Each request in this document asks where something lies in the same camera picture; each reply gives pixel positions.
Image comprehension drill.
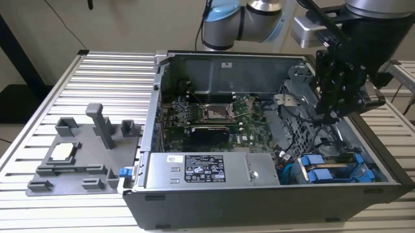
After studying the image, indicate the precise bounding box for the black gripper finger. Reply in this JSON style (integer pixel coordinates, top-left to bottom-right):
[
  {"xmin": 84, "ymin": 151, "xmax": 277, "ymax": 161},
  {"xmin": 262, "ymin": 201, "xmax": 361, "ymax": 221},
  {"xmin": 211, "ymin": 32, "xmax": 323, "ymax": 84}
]
[
  {"xmin": 335, "ymin": 64, "xmax": 369, "ymax": 122},
  {"xmin": 315, "ymin": 49, "xmax": 341, "ymax": 126}
]

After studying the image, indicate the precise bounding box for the black disk wire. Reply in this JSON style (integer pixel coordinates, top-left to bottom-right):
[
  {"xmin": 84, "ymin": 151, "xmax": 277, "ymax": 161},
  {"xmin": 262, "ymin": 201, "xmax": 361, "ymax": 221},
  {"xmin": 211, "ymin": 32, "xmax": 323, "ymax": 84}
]
[{"xmin": 311, "ymin": 120, "xmax": 343, "ymax": 156}]

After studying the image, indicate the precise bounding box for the hard disk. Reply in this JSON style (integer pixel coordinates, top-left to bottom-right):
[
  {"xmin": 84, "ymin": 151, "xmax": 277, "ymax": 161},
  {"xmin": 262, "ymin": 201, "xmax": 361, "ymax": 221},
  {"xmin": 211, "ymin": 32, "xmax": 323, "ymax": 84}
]
[{"xmin": 298, "ymin": 153, "xmax": 374, "ymax": 171}]

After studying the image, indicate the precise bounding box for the grey metal disk bay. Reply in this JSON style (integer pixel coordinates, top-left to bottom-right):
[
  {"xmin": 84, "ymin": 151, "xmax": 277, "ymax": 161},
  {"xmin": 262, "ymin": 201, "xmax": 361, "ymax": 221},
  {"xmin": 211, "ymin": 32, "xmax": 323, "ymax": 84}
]
[{"xmin": 278, "ymin": 65, "xmax": 390, "ymax": 185}]

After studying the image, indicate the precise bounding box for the green motherboard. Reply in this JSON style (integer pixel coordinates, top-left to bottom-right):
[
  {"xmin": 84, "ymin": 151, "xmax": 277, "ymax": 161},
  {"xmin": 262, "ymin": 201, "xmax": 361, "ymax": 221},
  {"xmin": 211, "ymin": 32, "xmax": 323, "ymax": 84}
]
[{"xmin": 161, "ymin": 93, "xmax": 283, "ymax": 153}]

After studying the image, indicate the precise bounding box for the CPU socket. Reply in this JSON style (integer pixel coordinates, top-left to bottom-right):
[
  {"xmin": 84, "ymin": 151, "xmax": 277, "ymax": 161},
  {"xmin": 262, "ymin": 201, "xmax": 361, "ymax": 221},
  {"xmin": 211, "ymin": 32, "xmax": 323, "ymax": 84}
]
[{"xmin": 197, "ymin": 102, "xmax": 237, "ymax": 122}]

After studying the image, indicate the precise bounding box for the black graphics card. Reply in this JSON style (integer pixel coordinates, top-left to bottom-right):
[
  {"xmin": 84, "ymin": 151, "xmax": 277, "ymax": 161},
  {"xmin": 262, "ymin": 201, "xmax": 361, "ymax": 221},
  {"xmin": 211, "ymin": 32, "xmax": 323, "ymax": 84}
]
[{"xmin": 183, "ymin": 124, "xmax": 231, "ymax": 153}]

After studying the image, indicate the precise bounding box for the silver power supply unit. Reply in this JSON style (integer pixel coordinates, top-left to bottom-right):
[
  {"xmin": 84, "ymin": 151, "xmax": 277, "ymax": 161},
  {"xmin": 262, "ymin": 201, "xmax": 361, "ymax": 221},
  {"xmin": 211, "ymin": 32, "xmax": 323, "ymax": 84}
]
[{"xmin": 145, "ymin": 152, "xmax": 281, "ymax": 189}]

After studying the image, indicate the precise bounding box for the black open PC case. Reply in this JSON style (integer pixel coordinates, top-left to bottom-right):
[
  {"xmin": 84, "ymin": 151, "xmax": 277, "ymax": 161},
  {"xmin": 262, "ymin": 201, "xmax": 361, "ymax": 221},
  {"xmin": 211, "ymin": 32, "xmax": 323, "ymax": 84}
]
[{"xmin": 122, "ymin": 50, "xmax": 415, "ymax": 230}]

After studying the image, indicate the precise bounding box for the blue case latch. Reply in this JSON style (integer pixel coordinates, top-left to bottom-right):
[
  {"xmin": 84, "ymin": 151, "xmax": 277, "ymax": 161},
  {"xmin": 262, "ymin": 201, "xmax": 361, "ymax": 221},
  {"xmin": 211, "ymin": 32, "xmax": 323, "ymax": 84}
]
[{"xmin": 119, "ymin": 166, "xmax": 134, "ymax": 182}]

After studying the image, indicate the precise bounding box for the grey plastic parts rack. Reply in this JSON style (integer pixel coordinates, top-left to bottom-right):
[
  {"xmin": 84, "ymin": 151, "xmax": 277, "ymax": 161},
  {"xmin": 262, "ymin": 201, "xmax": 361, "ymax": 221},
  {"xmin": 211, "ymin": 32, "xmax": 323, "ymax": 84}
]
[{"xmin": 24, "ymin": 103, "xmax": 145, "ymax": 197}]

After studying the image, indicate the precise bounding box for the silver CPU chip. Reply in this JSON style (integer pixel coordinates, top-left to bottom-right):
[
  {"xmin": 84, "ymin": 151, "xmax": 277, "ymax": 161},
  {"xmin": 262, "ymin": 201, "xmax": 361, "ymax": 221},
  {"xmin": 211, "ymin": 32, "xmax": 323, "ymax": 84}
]
[{"xmin": 46, "ymin": 143, "xmax": 82, "ymax": 162}]

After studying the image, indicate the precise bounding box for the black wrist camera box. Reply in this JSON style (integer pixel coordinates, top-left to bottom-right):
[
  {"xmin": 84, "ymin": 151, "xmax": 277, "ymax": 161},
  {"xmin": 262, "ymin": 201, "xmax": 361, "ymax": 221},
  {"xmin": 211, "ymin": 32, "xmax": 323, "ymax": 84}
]
[{"xmin": 355, "ymin": 83, "xmax": 387, "ymax": 116}]

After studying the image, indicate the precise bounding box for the silver metal bracket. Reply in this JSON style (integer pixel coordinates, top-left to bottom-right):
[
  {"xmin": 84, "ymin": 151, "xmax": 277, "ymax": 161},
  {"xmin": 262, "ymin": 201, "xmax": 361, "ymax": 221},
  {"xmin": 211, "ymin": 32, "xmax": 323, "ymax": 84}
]
[{"xmin": 274, "ymin": 93, "xmax": 307, "ymax": 107}]

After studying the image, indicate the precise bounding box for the aluminium frame bar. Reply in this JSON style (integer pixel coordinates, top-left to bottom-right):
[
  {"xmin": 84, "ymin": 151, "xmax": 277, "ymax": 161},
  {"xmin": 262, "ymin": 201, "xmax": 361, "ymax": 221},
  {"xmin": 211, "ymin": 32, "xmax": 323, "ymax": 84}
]
[{"xmin": 379, "ymin": 59, "xmax": 415, "ymax": 84}]

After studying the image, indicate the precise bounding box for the black camera cable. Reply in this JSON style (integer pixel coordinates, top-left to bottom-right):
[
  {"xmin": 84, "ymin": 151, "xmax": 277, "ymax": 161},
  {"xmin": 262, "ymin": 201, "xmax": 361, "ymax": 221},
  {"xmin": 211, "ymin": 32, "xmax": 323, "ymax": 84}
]
[{"xmin": 295, "ymin": 0, "xmax": 353, "ymax": 48}]

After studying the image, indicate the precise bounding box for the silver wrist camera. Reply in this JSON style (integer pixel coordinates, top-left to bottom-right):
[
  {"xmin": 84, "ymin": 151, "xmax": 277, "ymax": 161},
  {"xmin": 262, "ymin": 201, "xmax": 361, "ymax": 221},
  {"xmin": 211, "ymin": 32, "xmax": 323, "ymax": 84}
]
[{"xmin": 291, "ymin": 15, "xmax": 346, "ymax": 49}]

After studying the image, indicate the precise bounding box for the black wire bundle with connectors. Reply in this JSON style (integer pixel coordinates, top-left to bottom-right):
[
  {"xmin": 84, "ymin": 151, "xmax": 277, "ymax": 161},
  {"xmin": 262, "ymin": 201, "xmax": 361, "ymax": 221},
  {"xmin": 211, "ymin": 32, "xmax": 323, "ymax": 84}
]
[{"xmin": 274, "ymin": 135, "xmax": 301, "ymax": 164}]

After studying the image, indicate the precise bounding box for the blue data wire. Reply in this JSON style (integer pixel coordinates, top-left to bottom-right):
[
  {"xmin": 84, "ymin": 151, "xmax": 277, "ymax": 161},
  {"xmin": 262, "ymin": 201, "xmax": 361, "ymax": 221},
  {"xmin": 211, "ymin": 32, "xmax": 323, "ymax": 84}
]
[{"xmin": 278, "ymin": 162, "xmax": 295, "ymax": 185}]

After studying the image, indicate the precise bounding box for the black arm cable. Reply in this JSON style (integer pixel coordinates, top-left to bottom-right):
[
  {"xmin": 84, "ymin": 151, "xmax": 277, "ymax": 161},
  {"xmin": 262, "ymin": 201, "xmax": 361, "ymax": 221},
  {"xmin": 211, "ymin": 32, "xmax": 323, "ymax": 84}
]
[{"xmin": 194, "ymin": 0, "xmax": 215, "ymax": 50}]

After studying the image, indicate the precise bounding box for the thin black hanging cable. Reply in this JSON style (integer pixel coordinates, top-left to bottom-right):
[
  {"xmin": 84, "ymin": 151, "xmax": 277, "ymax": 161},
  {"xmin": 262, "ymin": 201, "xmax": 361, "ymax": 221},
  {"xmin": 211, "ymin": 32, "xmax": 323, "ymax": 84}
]
[{"xmin": 44, "ymin": 0, "xmax": 90, "ymax": 51}]

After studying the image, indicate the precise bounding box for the black desk frame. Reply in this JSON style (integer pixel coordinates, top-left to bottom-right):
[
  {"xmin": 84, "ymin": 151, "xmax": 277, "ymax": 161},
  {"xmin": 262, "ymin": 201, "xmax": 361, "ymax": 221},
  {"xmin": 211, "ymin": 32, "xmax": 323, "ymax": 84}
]
[{"xmin": 0, "ymin": 14, "xmax": 50, "ymax": 123}]

